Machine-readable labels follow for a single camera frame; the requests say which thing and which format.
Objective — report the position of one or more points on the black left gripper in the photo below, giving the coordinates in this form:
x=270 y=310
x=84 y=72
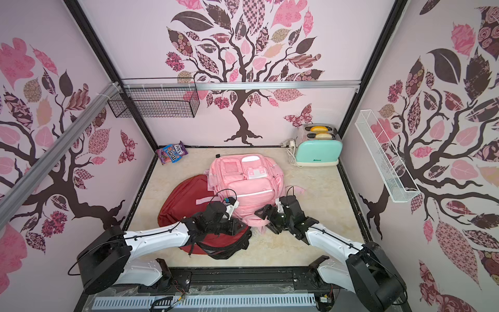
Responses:
x=232 y=231

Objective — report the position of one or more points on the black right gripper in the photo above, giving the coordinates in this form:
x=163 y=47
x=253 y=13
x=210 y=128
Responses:
x=279 y=218

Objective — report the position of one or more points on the black backpack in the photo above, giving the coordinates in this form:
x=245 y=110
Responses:
x=221 y=246

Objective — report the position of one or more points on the red backpack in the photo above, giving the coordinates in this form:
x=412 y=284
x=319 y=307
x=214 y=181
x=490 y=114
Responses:
x=189 y=197

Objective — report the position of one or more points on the pink backpack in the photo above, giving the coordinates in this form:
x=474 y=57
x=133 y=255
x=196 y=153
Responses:
x=253 y=179

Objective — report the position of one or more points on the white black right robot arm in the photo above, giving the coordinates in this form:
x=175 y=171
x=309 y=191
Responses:
x=361 y=268

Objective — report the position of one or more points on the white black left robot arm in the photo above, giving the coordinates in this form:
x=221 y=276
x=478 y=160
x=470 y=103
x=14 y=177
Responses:
x=114 y=257

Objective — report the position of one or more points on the blue M&M's candy bag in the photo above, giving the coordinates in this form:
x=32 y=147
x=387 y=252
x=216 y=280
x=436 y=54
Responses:
x=170 y=155

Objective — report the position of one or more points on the mint green toaster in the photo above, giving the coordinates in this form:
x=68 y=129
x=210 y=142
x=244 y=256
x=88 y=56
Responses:
x=317 y=145

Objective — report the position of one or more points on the pink red candy bag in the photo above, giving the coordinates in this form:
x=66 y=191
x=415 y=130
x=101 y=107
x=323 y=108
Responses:
x=160 y=156

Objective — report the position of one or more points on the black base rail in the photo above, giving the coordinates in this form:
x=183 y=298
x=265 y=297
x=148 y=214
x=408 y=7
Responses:
x=301 y=278

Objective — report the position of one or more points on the white slotted cable duct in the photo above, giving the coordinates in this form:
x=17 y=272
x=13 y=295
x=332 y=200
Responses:
x=202 y=302

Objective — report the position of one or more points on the white wire shelf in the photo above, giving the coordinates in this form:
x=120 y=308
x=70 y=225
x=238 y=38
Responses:
x=377 y=136

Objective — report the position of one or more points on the black wire basket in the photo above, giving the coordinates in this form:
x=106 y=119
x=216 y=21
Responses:
x=167 y=98

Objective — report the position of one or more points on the aluminium rail back wall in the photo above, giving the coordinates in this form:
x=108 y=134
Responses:
x=267 y=85

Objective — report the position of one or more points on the aluminium rail wall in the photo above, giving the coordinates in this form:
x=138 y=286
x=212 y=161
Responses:
x=20 y=192
x=267 y=85

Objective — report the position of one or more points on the aluminium rail left wall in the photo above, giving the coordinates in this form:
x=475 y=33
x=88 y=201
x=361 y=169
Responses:
x=20 y=192

